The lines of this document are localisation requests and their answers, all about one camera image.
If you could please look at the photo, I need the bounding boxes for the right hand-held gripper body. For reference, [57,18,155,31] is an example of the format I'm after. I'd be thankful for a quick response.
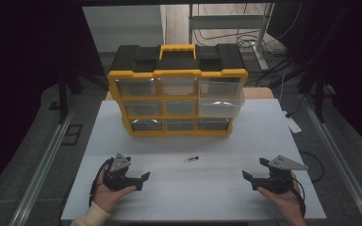
[256,154,309,195]

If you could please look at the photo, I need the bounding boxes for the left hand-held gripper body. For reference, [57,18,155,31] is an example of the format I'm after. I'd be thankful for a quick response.
[103,153,140,192]

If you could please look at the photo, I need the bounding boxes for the clear plastic drawer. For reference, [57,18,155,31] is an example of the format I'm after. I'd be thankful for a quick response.
[198,78,245,119]

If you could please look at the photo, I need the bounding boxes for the person's left hand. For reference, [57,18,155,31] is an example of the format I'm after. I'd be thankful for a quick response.
[92,169,138,215]

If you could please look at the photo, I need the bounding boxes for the person's right hand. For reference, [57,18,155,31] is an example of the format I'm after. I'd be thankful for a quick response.
[256,170,306,226]

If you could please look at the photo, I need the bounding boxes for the white power strip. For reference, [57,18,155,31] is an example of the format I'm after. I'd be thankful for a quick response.
[284,116,303,135]

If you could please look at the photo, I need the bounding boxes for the closed clear organizer drawers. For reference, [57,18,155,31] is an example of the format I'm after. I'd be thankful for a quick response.
[115,77,231,132]

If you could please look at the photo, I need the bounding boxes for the black metal stand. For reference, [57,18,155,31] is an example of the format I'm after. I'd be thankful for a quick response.
[298,74,327,124]
[56,70,84,124]

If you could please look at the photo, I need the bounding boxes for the yellow and black organizer case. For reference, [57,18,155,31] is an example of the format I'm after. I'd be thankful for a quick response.
[107,42,249,137]

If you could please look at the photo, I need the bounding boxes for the dark curtain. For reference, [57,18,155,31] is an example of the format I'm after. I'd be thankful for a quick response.
[0,0,107,202]
[268,0,362,159]

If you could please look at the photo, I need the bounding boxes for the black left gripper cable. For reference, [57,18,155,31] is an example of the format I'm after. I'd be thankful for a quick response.
[89,157,112,208]

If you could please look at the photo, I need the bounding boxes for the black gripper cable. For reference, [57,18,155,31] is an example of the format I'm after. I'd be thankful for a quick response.
[290,171,306,218]
[89,157,112,208]

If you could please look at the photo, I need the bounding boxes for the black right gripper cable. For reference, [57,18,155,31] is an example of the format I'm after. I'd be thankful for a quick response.
[290,171,306,218]

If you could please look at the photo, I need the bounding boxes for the black cable loop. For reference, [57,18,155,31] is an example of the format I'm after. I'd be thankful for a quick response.
[298,150,325,184]

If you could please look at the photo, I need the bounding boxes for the black floor frame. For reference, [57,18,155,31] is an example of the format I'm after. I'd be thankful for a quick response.
[60,123,84,147]

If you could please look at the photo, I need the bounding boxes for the aluminium rail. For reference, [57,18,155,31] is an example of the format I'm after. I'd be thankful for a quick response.
[8,103,78,226]
[302,93,362,226]

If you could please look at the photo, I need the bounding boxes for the white metal desk frame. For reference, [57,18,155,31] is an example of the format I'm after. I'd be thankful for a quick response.
[188,2,276,72]

